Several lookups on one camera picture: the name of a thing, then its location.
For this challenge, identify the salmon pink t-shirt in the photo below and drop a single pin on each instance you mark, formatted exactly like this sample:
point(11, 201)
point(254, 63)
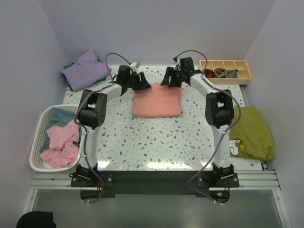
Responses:
point(157, 101)

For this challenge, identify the grey blue t-shirt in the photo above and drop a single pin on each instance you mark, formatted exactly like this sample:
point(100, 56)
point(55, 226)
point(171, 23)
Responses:
point(59, 116)

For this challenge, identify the black object bottom left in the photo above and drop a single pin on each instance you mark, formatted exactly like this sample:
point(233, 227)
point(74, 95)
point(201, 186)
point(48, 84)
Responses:
point(36, 219)

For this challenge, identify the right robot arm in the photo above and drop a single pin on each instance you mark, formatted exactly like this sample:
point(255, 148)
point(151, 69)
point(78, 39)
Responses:
point(219, 110)

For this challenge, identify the red black rolled sock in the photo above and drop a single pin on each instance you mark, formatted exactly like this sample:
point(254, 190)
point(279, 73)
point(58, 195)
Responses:
point(209, 73)

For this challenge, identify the folded lilac t-shirt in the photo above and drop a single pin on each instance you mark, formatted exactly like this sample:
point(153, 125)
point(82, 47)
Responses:
point(90, 56)

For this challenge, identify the wooden compartment tray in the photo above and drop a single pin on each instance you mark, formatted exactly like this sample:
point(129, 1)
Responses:
point(243, 76)

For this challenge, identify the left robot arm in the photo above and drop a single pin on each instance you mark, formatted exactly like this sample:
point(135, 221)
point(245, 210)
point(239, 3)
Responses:
point(92, 112)

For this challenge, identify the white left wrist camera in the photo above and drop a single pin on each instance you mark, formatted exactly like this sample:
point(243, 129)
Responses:
point(134, 66)

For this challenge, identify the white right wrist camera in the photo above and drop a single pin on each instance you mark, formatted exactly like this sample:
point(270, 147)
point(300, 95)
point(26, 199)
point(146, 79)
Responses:
point(177, 64)

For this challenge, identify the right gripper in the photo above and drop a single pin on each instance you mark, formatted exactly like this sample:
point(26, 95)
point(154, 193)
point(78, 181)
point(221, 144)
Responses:
point(170, 71)

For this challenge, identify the white laundry basket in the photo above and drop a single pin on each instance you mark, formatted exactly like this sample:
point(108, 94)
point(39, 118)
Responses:
point(35, 161)

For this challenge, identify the grey rolled sock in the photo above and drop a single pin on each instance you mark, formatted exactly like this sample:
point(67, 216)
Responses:
point(232, 73)

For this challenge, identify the brown patterned rolled sock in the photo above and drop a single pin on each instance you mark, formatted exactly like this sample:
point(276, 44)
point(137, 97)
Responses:
point(220, 73)

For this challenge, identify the olive green t-shirt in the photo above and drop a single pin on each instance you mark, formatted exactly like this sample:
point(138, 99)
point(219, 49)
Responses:
point(250, 137)

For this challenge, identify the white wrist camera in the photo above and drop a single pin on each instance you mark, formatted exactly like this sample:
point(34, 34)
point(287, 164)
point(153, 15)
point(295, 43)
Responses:
point(134, 66)
point(177, 64)

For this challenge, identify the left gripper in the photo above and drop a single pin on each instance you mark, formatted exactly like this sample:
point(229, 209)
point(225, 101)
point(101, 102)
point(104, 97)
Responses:
point(144, 84)

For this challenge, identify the folded green t-shirt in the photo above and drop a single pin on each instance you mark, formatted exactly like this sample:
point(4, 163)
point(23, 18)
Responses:
point(80, 76)

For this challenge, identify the light pink t-shirt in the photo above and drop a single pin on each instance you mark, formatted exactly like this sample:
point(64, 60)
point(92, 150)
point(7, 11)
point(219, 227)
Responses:
point(63, 150)

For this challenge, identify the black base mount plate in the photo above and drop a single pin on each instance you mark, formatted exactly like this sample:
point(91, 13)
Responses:
point(108, 184)

